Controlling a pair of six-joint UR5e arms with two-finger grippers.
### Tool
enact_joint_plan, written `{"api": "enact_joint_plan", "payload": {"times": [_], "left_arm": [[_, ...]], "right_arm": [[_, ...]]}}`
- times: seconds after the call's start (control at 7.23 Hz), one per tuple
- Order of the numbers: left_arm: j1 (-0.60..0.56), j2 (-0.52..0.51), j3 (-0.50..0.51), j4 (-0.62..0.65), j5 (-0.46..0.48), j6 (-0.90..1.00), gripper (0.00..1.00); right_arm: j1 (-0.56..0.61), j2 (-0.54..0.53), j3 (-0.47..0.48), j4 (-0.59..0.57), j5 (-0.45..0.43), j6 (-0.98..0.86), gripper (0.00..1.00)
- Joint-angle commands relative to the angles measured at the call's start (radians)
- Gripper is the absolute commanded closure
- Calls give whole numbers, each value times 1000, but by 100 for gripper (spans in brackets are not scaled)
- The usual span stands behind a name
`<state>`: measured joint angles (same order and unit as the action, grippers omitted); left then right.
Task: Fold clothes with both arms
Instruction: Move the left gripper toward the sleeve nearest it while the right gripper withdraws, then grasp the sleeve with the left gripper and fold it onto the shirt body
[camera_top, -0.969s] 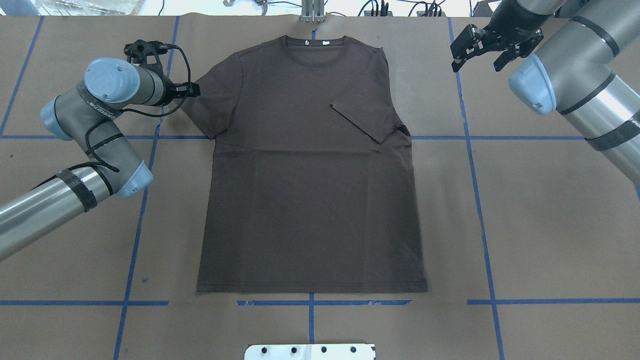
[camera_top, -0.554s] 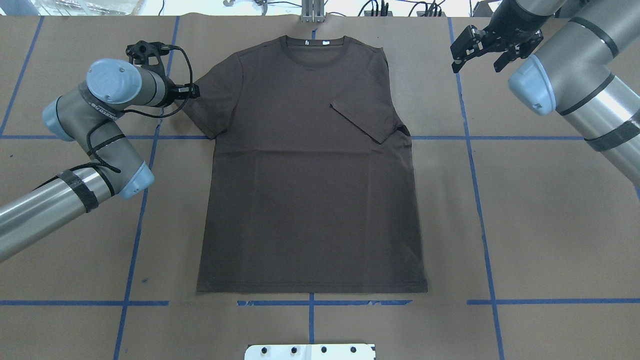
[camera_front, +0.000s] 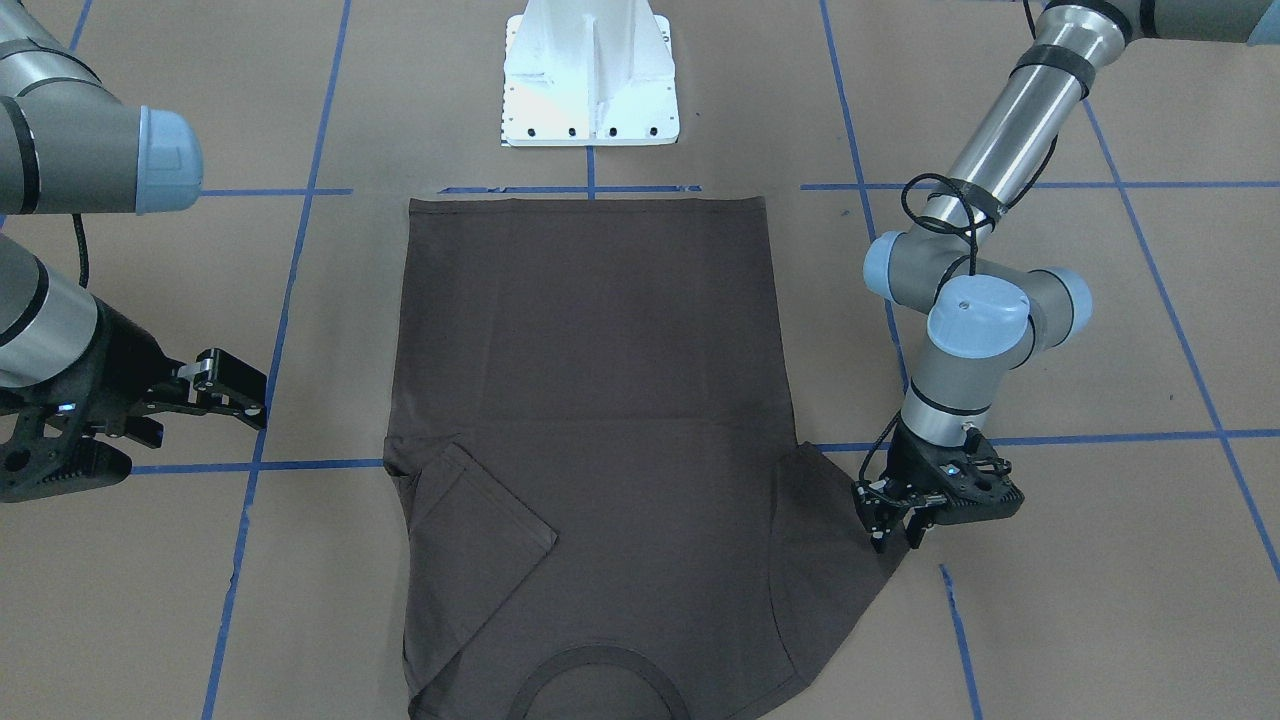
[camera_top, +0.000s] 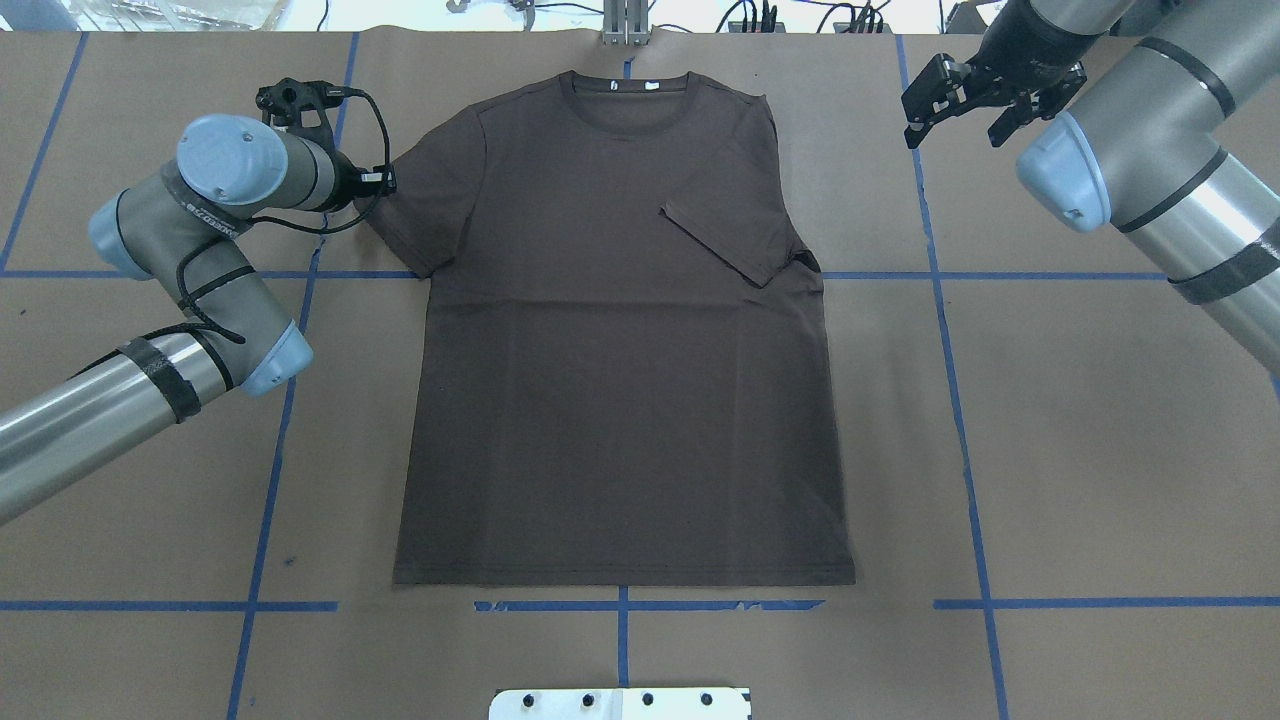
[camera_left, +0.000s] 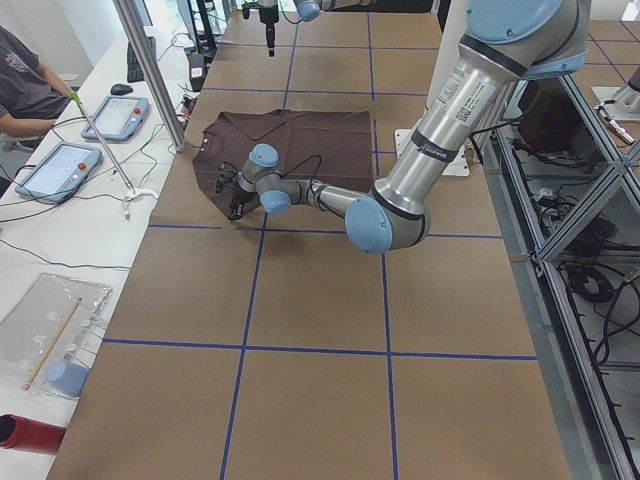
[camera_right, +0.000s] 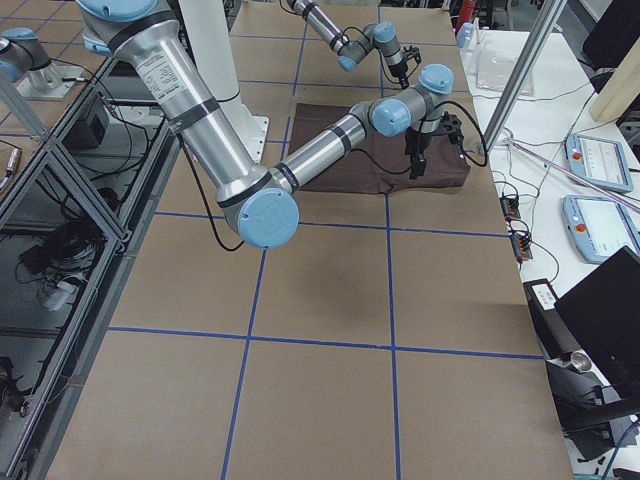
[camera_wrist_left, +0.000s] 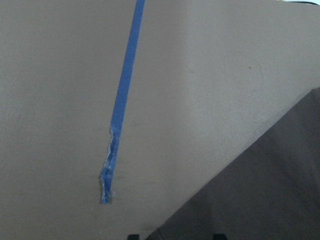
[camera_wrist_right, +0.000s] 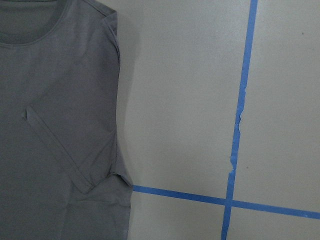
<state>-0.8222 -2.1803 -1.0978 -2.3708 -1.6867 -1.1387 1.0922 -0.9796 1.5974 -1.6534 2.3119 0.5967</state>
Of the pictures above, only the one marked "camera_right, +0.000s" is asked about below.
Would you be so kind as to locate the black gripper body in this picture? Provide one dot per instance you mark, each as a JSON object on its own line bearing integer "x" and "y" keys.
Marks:
{"x": 401, "y": 73}
{"x": 416, "y": 140}

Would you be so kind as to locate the lower blue teach pendant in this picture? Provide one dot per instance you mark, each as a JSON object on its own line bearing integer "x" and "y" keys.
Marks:
{"x": 599, "y": 227}

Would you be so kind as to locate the aluminium frame post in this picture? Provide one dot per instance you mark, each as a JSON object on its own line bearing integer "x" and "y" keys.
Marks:
{"x": 533, "y": 46}

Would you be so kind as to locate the brown t-shirt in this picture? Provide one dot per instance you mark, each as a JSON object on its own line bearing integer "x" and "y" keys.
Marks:
{"x": 380, "y": 165}

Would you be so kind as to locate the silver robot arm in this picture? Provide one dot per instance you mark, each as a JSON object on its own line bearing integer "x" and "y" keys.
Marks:
{"x": 352, "y": 45}
{"x": 257, "y": 201}

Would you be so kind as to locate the white pedestal column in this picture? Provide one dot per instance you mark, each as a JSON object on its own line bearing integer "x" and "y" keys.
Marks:
{"x": 208, "y": 34}

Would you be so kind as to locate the blue teach pendant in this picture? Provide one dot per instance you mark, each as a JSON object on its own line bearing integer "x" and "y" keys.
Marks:
{"x": 599, "y": 227}
{"x": 600, "y": 161}

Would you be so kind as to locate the upper blue teach pendant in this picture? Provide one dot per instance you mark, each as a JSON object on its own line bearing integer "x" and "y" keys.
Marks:
{"x": 600, "y": 161}

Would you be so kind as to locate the black laptop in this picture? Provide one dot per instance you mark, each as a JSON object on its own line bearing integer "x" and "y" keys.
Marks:
{"x": 599, "y": 315}

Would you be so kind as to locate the red cylinder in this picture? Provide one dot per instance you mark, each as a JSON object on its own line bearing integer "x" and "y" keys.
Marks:
{"x": 466, "y": 12}

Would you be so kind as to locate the clear acrylic tray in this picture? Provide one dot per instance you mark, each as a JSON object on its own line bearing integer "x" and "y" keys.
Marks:
{"x": 489, "y": 66}

